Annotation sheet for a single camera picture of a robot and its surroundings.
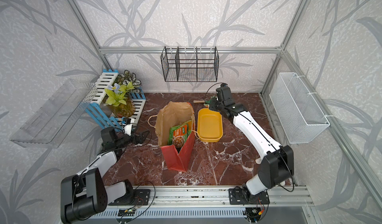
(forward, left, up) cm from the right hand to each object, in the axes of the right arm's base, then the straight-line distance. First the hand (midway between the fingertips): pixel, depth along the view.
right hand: (212, 101), depth 84 cm
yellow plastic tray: (-2, +1, -22) cm, 22 cm away
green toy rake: (+21, +1, -24) cm, 32 cm away
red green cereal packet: (-12, +20, -16) cm, 28 cm away
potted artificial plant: (+5, +54, 0) cm, 54 cm away
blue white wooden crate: (-6, +62, -3) cm, 62 cm away
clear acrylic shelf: (-20, +74, +8) cm, 77 cm away
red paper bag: (-4, +25, -8) cm, 27 cm away
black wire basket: (+36, +14, 0) cm, 39 cm away
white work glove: (-25, -27, -25) cm, 45 cm away
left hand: (-11, +41, -11) cm, 43 cm away
